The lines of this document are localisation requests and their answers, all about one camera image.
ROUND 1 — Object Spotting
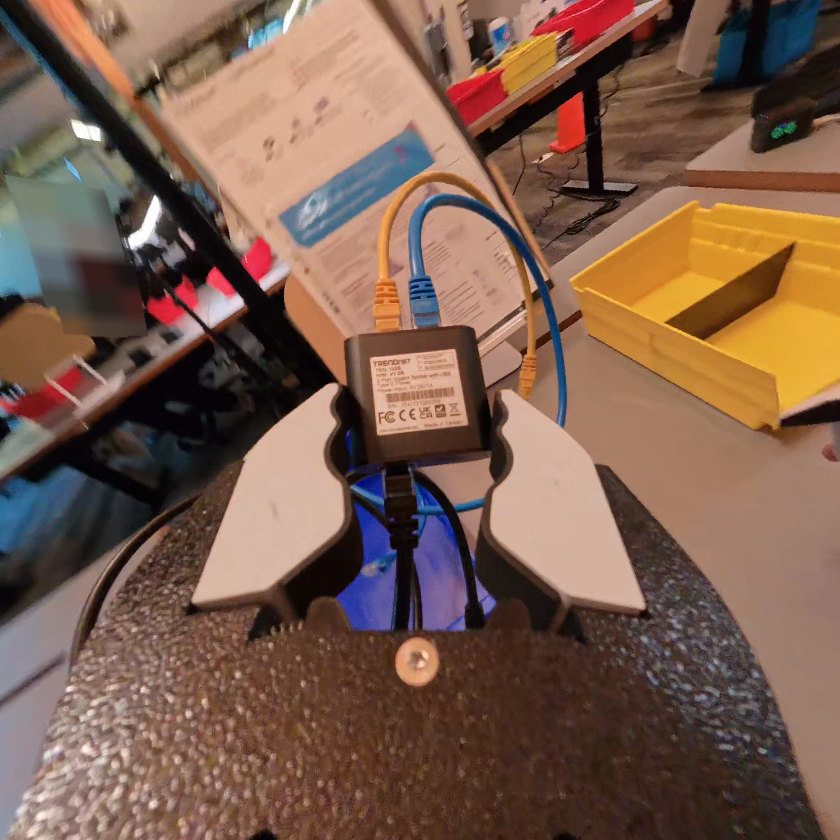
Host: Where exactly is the black device with green lights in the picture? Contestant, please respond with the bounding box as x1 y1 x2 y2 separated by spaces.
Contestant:
750 92 819 154

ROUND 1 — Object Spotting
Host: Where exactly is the yellow ethernet cable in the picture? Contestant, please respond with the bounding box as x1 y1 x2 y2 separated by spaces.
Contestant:
374 171 540 401

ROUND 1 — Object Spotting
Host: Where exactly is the blue plastic bin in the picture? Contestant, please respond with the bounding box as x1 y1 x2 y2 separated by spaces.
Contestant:
338 459 496 631

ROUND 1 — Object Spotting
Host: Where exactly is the long red plastic bin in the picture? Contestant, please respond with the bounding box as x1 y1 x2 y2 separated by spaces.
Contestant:
532 0 635 45

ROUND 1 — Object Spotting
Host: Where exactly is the black ethernet cable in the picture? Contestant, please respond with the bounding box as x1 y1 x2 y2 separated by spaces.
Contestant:
72 462 490 657

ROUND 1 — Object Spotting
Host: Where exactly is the laminated instruction sheet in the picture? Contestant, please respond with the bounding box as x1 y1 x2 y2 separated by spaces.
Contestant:
157 0 555 342

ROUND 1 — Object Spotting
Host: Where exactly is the black network splitter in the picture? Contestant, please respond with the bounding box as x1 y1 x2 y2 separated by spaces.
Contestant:
344 325 492 467

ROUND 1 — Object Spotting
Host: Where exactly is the blue ethernet cable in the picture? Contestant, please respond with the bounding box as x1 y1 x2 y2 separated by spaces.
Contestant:
348 192 568 519

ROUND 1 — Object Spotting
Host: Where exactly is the orange traffic cone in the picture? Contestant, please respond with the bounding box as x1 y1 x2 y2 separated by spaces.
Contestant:
550 92 587 154

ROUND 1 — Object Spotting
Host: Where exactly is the stack of yellow bins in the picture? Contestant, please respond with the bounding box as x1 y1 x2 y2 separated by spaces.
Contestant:
500 33 560 96

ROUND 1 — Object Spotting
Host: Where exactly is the grey desk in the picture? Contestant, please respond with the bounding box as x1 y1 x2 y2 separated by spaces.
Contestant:
0 185 840 840

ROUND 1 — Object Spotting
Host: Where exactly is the black metal frame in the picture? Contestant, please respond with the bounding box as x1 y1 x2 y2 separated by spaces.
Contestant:
0 0 342 395

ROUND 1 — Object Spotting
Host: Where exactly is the yellow plastic bin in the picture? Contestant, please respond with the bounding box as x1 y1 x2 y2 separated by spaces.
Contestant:
570 200 840 431

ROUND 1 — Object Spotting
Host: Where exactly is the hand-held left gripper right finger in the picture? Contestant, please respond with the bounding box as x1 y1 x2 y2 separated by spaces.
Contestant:
474 389 647 634

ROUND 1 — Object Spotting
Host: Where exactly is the black bin divider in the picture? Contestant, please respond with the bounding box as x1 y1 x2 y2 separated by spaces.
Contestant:
664 243 796 341

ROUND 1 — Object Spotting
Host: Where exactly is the background wooden table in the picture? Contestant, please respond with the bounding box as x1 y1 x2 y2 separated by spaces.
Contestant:
459 0 670 198

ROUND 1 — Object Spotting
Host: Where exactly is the wood-edged side table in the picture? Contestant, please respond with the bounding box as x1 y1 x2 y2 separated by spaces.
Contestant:
684 115 840 193

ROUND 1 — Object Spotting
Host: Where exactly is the white stand base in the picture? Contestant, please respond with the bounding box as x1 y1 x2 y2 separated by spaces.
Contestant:
476 338 526 391

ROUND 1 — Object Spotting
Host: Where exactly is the black floor cable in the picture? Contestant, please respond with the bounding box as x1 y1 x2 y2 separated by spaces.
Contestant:
525 131 622 245

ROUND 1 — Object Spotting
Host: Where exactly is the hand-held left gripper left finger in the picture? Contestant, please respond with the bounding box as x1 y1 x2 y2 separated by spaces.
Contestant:
190 384 365 621

